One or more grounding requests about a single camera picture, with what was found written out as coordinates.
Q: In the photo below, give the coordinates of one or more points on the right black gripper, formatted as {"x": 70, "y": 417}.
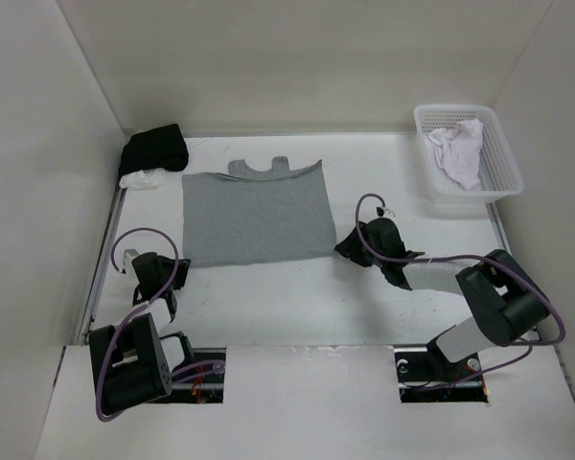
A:
{"x": 350, "y": 247}

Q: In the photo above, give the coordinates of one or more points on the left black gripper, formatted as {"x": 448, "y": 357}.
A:
{"x": 180, "y": 271}

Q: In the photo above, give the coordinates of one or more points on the grey tank top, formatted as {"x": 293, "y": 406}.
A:
{"x": 247, "y": 217}

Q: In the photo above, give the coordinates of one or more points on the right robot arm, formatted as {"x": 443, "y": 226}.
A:
{"x": 503, "y": 301}

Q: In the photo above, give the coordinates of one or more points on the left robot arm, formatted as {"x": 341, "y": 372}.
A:
{"x": 142, "y": 361}

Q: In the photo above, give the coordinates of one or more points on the folded white tank top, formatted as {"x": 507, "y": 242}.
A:
{"x": 143, "y": 180}

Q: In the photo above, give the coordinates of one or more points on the folded black tank top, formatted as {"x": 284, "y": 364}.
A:
{"x": 159, "y": 148}

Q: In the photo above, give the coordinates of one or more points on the white tank top in basket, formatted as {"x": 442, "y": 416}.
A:
{"x": 457, "y": 151}

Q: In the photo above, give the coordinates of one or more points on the white plastic basket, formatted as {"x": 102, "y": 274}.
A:
{"x": 498, "y": 174}

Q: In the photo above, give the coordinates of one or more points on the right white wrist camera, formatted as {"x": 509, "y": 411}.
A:
{"x": 384, "y": 211}

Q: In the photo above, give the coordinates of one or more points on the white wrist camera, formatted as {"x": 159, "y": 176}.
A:
{"x": 384, "y": 211}
{"x": 129, "y": 256}

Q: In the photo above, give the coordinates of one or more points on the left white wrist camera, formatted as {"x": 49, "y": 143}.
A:
{"x": 129, "y": 256}

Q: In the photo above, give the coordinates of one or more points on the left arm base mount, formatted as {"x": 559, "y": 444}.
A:
{"x": 196, "y": 389}

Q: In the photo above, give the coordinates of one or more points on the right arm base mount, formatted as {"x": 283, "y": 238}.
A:
{"x": 422, "y": 379}

